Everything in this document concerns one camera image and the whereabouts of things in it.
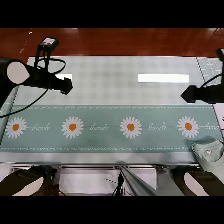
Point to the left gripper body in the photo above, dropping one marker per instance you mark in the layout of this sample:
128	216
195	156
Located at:
61	85

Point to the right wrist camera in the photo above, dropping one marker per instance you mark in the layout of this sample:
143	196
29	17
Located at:
220	54

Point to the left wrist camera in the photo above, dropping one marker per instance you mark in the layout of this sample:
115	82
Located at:
47	42

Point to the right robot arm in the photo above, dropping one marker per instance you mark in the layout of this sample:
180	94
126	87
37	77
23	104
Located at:
213	94

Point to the silver frame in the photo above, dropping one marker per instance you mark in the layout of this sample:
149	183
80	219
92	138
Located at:
140	186

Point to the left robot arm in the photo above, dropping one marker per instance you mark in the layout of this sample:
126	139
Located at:
20	74

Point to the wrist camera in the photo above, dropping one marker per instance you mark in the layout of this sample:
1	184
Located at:
220	54
47	42

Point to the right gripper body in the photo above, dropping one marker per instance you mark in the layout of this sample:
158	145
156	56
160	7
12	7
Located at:
193	94

